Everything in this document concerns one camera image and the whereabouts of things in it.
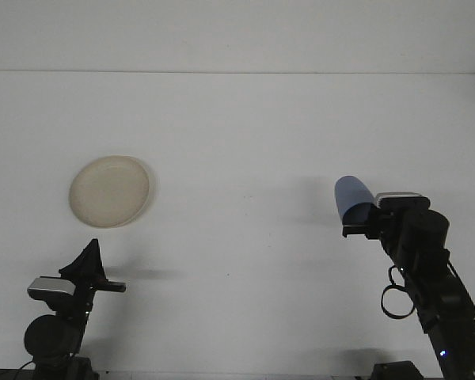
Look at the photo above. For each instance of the pale round plate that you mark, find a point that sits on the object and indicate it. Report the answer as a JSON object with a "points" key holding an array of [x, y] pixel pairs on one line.
{"points": [[109, 192]]}

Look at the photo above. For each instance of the pale blue cup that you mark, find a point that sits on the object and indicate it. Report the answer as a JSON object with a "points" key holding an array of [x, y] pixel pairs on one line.
{"points": [[352, 194]]}

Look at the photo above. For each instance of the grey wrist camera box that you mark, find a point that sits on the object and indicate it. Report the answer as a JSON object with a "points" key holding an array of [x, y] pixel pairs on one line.
{"points": [[400, 198], [49, 287]]}

